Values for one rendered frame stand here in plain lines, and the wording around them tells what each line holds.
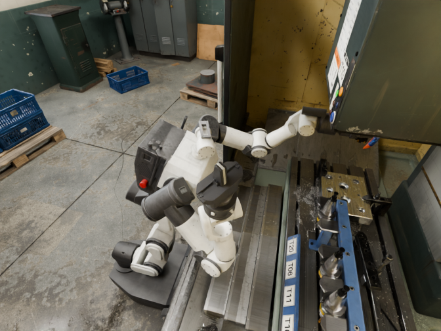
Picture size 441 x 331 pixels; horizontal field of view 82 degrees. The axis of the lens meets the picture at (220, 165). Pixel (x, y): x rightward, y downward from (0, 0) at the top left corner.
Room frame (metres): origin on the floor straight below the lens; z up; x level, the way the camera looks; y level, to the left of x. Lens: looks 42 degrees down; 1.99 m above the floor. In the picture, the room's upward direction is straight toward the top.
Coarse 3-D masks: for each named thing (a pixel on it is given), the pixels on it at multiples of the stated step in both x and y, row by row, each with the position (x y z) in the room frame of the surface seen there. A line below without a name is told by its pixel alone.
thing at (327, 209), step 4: (328, 200) 0.59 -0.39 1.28; (336, 200) 0.58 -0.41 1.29; (328, 204) 0.58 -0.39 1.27; (332, 204) 0.57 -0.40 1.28; (324, 208) 0.58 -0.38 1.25; (328, 208) 0.57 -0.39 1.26; (332, 208) 0.57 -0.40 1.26; (324, 212) 0.57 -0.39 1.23; (328, 212) 0.56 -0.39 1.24; (332, 212) 0.56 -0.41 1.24
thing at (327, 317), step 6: (324, 318) 0.23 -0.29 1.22; (330, 318) 0.23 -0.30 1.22; (336, 318) 0.23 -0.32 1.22; (342, 318) 0.23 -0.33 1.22; (324, 324) 0.21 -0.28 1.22; (330, 324) 0.21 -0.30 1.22; (336, 324) 0.21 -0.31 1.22; (342, 324) 0.21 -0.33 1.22; (324, 330) 0.20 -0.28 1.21; (330, 330) 0.20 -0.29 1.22; (336, 330) 0.20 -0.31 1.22; (342, 330) 0.20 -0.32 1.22; (348, 330) 0.20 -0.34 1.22
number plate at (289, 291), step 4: (288, 288) 0.42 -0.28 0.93; (292, 288) 0.41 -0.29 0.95; (284, 292) 0.41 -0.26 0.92; (288, 292) 0.40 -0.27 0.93; (292, 292) 0.40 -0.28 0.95; (284, 296) 0.39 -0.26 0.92; (288, 296) 0.39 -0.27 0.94; (292, 296) 0.38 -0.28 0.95; (284, 300) 0.38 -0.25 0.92; (288, 300) 0.37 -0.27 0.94; (292, 300) 0.37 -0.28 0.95; (284, 304) 0.36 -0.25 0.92; (288, 304) 0.36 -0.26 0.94; (292, 304) 0.35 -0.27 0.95
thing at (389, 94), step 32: (384, 0) 0.61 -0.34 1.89; (416, 0) 0.60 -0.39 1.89; (352, 32) 0.76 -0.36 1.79; (384, 32) 0.60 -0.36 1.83; (416, 32) 0.59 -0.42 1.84; (384, 64) 0.60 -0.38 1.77; (416, 64) 0.58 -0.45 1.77; (352, 96) 0.61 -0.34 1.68; (384, 96) 0.59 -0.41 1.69; (416, 96) 0.57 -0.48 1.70; (352, 128) 0.60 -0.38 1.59; (384, 128) 0.58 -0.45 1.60; (416, 128) 0.56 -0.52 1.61
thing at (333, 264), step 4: (336, 252) 0.38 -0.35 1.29; (332, 256) 0.37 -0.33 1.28; (328, 260) 0.37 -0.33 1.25; (332, 260) 0.36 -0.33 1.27; (336, 260) 0.36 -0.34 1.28; (340, 260) 0.36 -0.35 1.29; (324, 264) 0.38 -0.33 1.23; (328, 264) 0.37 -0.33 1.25; (332, 264) 0.36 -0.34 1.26; (336, 264) 0.35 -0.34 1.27; (340, 264) 0.36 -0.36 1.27; (328, 268) 0.36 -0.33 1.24; (332, 268) 0.35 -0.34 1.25; (336, 268) 0.35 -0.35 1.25; (332, 272) 0.35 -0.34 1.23; (336, 272) 0.35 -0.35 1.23
